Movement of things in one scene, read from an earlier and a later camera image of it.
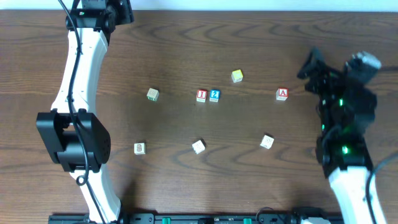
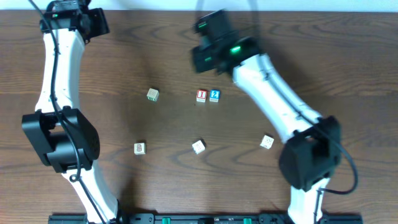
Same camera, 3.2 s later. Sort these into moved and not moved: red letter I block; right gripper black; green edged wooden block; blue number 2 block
Moved: right gripper black
Not moved: red letter I block; green edged wooden block; blue number 2 block
